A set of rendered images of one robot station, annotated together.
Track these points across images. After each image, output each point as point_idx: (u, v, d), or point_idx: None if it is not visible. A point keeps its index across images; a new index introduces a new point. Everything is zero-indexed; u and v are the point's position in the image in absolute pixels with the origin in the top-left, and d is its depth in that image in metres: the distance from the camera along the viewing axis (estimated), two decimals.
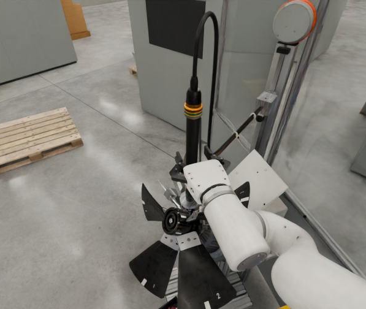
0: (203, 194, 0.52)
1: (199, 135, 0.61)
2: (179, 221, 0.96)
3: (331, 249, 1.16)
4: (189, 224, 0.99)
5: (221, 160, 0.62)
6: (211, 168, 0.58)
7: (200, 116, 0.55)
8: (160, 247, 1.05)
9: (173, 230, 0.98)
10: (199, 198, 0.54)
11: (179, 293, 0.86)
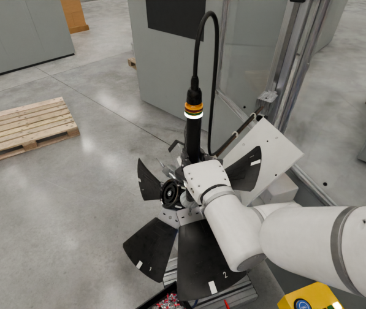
0: (203, 194, 0.52)
1: (198, 135, 0.61)
2: (179, 192, 0.84)
3: None
4: None
5: (213, 160, 0.63)
6: (211, 168, 0.58)
7: (200, 116, 0.55)
8: (157, 225, 0.93)
9: (172, 203, 0.86)
10: (199, 198, 0.54)
11: (179, 273, 0.74)
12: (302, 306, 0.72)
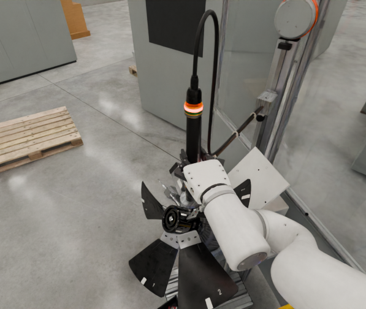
0: (203, 194, 0.52)
1: (199, 134, 0.61)
2: (179, 219, 0.95)
3: (333, 248, 1.15)
4: (189, 222, 0.98)
5: (214, 160, 0.63)
6: (211, 168, 0.58)
7: (200, 116, 0.55)
8: (160, 246, 1.04)
9: (173, 228, 0.97)
10: (199, 198, 0.54)
11: (179, 291, 0.83)
12: None
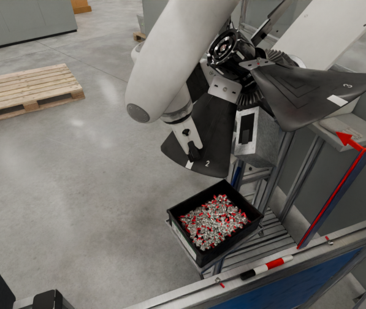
0: (172, 122, 0.52)
1: None
2: (229, 56, 0.62)
3: None
4: (240, 70, 0.65)
5: None
6: None
7: None
8: (195, 70, 0.79)
9: (216, 62, 0.66)
10: (181, 122, 0.52)
11: None
12: None
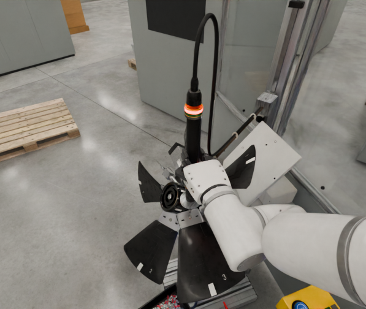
0: (203, 194, 0.52)
1: (198, 135, 0.62)
2: (170, 211, 0.86)
3: None
4: None
5: None
6: (211, 168, 0.58)
7: (200, 118, 0.55)
8: (157, 187, 1.04)
9: (164, 205, 0.91)
10: (199, 198, 0.54)
11: (133, 240, 0.99)
12: (300, 308, 0.74)
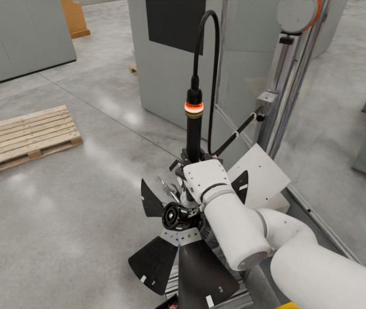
0: (203, 193, 0.52)
1: (198, 134, 0.61)
2: (171, 229, 0.94)
3: (335, 246, 1.14)
4: (179, 232, 0.98)
5: (213, 160, 0.63)
6: (211, 168, 0.58)
7: (200, 116, 0.55)
8: (159, 205, 1.12)
9: (166, 223, 0.99)
10: (199, 197, 0.53)
11: (137, 254, 1.07)
12: None
